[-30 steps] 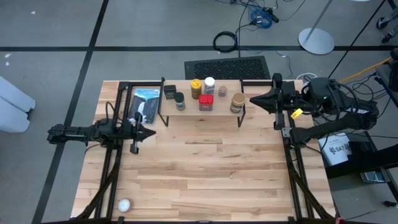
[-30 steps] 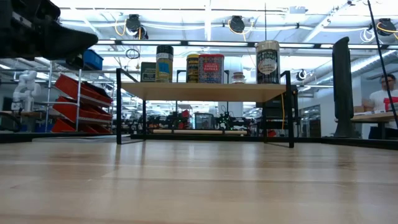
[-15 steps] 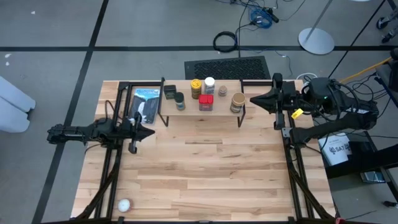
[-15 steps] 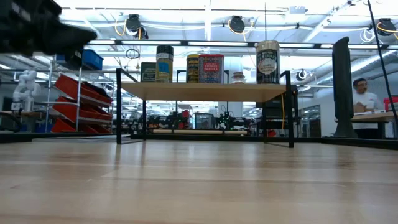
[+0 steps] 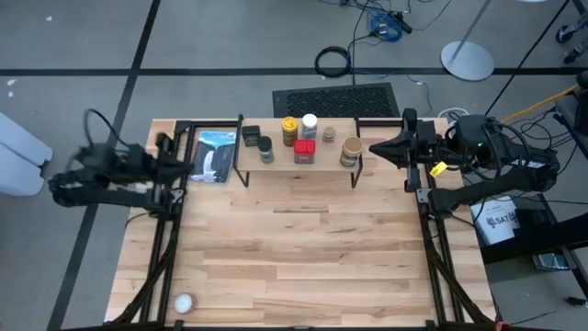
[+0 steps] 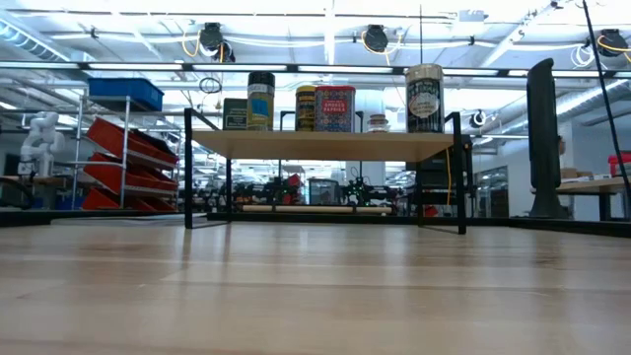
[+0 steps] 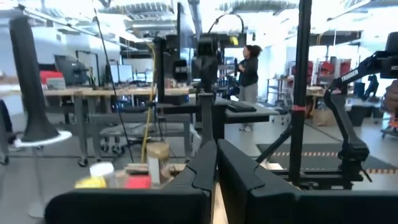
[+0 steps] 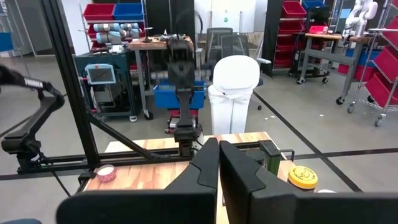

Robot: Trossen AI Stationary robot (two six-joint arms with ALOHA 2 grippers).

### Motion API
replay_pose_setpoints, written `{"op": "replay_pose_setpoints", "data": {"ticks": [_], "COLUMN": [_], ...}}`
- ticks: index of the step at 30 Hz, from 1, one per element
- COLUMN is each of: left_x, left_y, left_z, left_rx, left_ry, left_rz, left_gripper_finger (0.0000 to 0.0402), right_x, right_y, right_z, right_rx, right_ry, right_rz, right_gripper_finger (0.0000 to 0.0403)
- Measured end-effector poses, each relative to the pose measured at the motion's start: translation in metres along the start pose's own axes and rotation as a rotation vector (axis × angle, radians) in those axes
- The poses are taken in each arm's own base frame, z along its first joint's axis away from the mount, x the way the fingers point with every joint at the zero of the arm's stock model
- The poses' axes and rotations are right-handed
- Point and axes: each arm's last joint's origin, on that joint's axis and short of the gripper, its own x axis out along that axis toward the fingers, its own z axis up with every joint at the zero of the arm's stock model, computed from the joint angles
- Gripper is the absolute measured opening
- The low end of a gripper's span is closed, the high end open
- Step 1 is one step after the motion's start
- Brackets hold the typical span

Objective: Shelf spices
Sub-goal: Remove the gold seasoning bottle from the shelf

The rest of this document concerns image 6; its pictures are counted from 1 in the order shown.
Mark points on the yellow-lid crunchy onion can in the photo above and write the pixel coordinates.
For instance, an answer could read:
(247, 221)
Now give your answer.
(304, 111)

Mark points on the red-lid smoked paprika tin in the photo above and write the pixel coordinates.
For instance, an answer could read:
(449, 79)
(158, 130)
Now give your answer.
(335, 109)

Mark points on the black-lid spice bottle blue label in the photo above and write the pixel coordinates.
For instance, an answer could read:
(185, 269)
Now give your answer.
(260, 106)

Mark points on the dark green square spice tin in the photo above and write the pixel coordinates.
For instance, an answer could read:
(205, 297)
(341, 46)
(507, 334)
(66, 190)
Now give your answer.
(235, 114)

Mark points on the tan-lid furikake seasoning jar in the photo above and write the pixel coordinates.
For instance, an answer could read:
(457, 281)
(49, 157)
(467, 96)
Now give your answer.
(424, 101)

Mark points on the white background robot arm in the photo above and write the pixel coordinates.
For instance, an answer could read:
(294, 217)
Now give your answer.
(42, 143)

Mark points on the wooden shelf riser black legs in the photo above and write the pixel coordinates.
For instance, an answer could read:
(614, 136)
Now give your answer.
(320, 146)

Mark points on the grey background cabinet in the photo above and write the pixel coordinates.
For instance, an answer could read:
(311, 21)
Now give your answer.
(323, 192)

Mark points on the dark background robot rig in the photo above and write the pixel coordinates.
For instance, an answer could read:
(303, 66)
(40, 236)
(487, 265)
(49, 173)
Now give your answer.
(365, 192)
(276, 190)

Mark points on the black equipment rack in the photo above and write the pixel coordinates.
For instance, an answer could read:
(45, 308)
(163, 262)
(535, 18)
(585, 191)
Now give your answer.
(434, 180)

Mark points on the thin black hanging rod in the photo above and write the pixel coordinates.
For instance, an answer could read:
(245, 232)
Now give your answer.
(421, 34)

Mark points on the blue plastic storage bin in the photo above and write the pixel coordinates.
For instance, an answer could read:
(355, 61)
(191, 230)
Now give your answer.
(123, 91)

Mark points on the red storage bin row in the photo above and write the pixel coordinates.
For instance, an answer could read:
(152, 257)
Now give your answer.
(106, 135)
(96, 201)
(103, 172)

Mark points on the black upright column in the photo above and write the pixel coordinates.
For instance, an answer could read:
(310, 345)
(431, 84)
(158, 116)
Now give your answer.
(542, 138)

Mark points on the cardboard box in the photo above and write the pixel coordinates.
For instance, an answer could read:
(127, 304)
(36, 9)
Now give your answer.
(569, 173)

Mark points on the wooden side table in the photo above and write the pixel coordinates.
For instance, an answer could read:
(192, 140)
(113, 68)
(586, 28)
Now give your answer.
(591, 186)

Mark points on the thin black slanted pole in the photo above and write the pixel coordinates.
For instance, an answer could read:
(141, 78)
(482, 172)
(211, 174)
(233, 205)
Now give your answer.
(605, 93)

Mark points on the red box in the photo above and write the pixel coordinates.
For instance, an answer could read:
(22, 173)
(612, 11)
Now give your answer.
(620, 165)

